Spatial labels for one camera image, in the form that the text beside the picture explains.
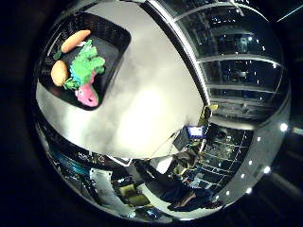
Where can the yellow box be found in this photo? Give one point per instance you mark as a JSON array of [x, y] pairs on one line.
[[136, 196]]

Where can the orange plush carrot toy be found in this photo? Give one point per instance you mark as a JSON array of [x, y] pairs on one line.
[[75, 41]]

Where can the person in dark clothes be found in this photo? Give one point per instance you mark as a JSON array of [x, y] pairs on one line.
[[181, 189]]

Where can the green plush toy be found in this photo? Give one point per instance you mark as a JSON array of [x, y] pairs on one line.
[[86, 64]]

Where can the black plastic crate container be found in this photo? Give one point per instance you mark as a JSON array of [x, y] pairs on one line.
[[109, 47]]

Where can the dark laptop screen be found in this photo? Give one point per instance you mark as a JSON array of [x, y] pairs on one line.
[[181, 141]]

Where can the pink plush toy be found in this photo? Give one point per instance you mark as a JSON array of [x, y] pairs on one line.
[[86, 94]]

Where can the small orange plush vegetable toy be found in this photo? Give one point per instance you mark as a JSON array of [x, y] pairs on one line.
[[59, 73]]

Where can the blue lit monitor screen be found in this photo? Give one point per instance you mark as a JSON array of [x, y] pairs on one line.
[[195, 130]]

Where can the white metal bracket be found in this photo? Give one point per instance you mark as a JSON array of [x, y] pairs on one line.
[[102, 186]]

